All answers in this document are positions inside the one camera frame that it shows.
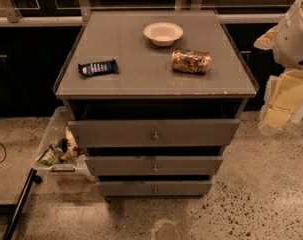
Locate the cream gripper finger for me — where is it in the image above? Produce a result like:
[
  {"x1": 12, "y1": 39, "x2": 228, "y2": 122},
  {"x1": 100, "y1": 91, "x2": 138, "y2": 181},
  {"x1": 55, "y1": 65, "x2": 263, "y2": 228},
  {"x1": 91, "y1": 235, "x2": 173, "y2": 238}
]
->
[{"x1": 254, "y1": 27, "x2": 276, "y2": 50}]

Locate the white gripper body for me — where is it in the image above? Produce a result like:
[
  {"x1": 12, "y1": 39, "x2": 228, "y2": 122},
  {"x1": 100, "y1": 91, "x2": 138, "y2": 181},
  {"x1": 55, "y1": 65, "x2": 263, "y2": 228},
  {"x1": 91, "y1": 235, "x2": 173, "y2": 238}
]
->
[{"x1": 258, "y1": 69, "x2": 303, "y2": 134}]

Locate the grey top drawer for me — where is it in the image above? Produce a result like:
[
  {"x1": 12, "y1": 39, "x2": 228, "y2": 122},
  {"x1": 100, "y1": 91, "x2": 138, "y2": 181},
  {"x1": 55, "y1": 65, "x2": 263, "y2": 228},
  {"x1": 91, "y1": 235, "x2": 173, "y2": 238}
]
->
[{"x1": 68, "y1": 119, "x2": 240, "y2": 147}]

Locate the grey drawer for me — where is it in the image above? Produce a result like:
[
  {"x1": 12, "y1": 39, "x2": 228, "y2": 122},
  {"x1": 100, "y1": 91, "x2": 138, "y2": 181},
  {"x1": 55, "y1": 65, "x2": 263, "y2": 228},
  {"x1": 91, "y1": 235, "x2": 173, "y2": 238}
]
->
[
  {"x1": 86, "y1": 156, "x2": 223, "y2": 176},
  {"x1": 68, "y1": 119, "x2": 240, "y2": 147},
  {"x1": 97, "y1": 181, "x2": 212, "y2": 197}
]

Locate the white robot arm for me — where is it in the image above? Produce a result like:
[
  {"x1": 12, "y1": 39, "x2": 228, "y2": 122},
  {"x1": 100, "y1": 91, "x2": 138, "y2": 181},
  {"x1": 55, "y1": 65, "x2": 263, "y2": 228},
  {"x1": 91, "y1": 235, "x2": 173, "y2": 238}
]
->
[{"x1": 254, "y1": 0, "x2": 303, "y2": 135}]

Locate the grey three-drawer cabinet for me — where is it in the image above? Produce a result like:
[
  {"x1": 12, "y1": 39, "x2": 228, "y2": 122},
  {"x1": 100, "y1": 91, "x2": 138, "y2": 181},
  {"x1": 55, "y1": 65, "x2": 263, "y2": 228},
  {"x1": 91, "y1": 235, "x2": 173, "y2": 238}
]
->
[{"x1": 54, "y1": 14, "x2": 258, "y2": 184}]

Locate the grey bottom drawer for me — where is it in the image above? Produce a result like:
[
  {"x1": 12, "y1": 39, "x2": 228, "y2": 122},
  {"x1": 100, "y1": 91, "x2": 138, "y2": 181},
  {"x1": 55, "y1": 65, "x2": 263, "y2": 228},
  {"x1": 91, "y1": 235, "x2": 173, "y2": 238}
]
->
[{"x1": 97, "y1": 181, "x2": 212, "y2": 197}]

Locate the grey middle drawer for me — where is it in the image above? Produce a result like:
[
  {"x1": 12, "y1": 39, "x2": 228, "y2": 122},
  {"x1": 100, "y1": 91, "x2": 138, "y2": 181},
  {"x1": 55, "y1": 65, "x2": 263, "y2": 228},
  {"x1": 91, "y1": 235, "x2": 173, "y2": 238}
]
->
[{"x1": 86, "y1": 156, "x2": 223, "y2": 176}]

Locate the crushed orange drink can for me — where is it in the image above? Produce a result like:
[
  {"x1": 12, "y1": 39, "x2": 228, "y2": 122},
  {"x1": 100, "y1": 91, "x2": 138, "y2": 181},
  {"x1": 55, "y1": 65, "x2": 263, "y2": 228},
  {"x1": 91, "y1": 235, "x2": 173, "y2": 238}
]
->
[{"x1": 172, "y1": 49, "x2": 211, "y2": 75}]

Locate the white paper bowl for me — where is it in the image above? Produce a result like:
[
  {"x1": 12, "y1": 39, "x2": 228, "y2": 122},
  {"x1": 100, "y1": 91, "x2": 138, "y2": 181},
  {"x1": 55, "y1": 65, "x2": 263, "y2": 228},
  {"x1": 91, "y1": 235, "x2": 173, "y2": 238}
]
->
[{"x1": 144, "y1": 22, "x2": 183, "y2": 47}]

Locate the dark blue snack wrapper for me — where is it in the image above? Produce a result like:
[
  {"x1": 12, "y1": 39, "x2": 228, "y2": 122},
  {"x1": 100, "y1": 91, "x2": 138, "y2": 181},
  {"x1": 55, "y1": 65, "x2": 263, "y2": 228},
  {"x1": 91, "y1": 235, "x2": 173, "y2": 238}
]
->
[{"x1": 78, "y1": 60, "x2": 118, "y2": 77}]

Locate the clear plastic storage bin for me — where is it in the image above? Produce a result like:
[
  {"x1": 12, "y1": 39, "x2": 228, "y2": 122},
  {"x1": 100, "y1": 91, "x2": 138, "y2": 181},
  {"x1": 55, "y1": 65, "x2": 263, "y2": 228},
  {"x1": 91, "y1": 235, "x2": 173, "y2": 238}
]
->
[{"x1": 34, "y1": 106, "x2": 90, "y2": 177}]

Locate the green snack bag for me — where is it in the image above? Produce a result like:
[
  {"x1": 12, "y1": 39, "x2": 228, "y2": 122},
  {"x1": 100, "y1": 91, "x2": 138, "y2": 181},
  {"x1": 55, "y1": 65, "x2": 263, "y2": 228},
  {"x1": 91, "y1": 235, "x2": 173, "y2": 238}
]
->
[{"x1": 38, "y1": 145, "x2": 63, "y2": 166}]

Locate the black metal bar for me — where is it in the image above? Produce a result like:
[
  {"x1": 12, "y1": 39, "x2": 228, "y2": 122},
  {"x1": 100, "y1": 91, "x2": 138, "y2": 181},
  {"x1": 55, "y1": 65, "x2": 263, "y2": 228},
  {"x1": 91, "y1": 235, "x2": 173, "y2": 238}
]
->
[{"x1": 1, "y1": 168, "x2": 37, "y2": 240}]

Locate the white railing frame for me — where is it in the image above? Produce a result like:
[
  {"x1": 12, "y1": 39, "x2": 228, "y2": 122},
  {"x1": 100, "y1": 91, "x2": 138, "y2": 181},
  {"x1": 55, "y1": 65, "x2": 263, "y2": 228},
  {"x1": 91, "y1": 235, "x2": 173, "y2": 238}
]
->
[{"x1": 0, "y1": 0, "x2": 295, "y2": 26}]

